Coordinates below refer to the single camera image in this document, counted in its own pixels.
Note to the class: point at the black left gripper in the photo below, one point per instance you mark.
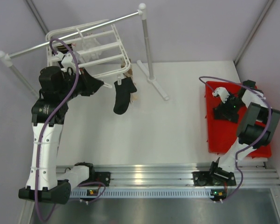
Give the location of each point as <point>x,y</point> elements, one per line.
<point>91,85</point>

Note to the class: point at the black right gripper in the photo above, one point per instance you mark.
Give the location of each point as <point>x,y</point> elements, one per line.
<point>231,96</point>

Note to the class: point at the white plastic clip hanger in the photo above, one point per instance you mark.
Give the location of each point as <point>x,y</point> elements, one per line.
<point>104,36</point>

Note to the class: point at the black sock pile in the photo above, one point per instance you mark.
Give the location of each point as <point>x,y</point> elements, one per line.
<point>123,95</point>

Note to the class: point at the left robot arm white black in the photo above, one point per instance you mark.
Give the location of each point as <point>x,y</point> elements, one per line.
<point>48,117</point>

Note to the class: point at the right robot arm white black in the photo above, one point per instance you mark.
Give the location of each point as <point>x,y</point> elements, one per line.
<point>257,124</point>

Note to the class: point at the red plastic tray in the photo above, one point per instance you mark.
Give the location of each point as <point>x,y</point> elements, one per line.
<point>221,133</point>

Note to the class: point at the white red hanging sock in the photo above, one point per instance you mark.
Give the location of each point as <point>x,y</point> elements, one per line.
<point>88,44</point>

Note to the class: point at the black striped hanging sock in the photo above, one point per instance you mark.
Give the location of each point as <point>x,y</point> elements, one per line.
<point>63,49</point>

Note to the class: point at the metal drying rack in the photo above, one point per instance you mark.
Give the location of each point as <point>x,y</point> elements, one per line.
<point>84,30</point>

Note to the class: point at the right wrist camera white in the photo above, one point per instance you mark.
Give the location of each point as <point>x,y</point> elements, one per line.
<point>222,93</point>

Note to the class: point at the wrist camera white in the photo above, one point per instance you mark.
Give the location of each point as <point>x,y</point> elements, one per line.
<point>222,93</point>
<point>67,60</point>

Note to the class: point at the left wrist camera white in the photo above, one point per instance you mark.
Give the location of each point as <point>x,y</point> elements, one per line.
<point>67,60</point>

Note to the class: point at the aluminium mounting rail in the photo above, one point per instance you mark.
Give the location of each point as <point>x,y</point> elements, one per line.
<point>172,181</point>

